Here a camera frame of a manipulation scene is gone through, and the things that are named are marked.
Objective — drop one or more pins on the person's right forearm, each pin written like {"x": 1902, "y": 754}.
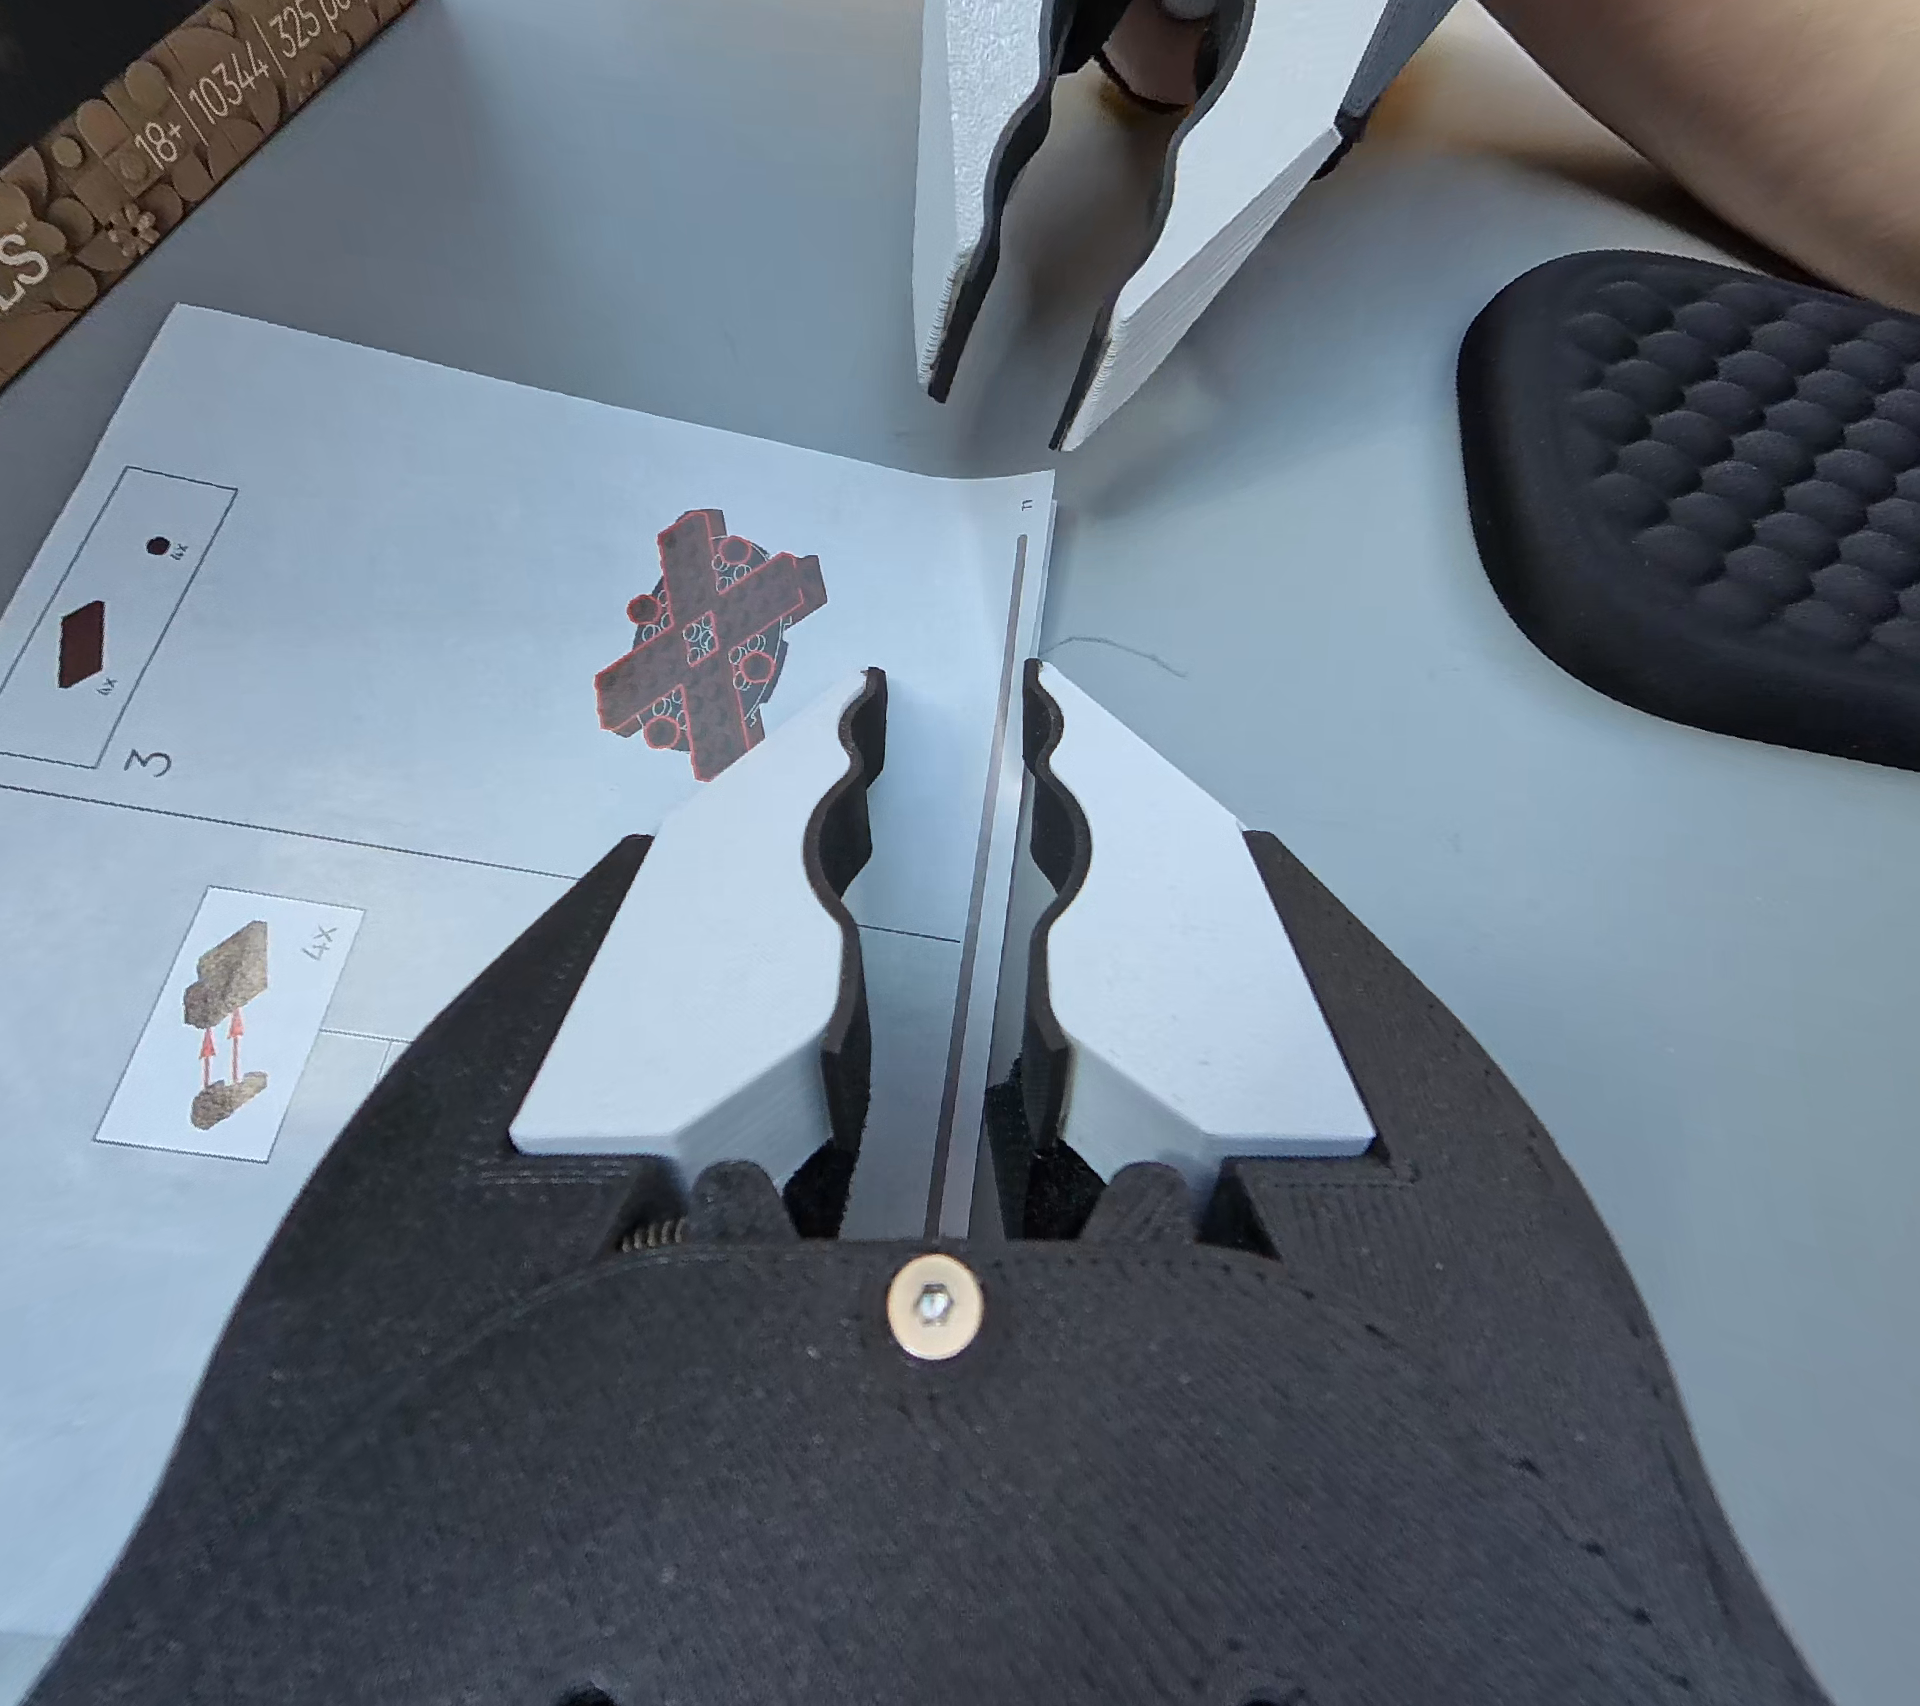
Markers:
{"x": 1727, "y": 55}

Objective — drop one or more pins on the black textured wrist rest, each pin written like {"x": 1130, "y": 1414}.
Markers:
{"x": 1697, "y": 492}

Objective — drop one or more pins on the person's right hand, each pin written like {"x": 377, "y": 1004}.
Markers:
{"x": 1156, "y": 55}

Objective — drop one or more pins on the black brick set box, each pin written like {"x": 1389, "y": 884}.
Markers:
{"x": 180, "y": 116}

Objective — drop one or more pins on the grey desk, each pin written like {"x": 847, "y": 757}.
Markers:
{"x": 629, "y": 159}

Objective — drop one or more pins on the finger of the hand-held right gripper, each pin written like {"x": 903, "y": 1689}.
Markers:
{"x": 1320, "y": 12}
{"x": 983, "y": 12}

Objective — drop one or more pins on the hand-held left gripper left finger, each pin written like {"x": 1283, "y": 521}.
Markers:
{"x": 691, "y": 984}

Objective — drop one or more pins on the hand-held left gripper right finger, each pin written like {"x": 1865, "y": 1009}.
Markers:
{"x": 1201, "y": 984}

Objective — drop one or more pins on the white instruction booklet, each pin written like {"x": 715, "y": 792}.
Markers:
{"x": 375, "y": 536}

